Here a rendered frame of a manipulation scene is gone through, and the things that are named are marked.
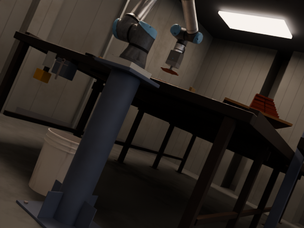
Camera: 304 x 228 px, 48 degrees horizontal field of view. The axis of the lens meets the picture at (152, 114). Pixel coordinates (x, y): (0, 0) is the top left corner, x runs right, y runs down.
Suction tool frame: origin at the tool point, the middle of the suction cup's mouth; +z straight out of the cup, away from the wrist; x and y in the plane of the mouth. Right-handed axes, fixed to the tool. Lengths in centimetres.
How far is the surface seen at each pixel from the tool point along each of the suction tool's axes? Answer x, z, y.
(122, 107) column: 60, 36, -17
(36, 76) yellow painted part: 30, 39, 87
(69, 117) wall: -209, 82, 254
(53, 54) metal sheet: 27, 20, 82
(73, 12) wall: -138, -63, 263
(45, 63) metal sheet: 27, 28, 86
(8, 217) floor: 89, 104, -2
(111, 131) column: 60, 50, -16
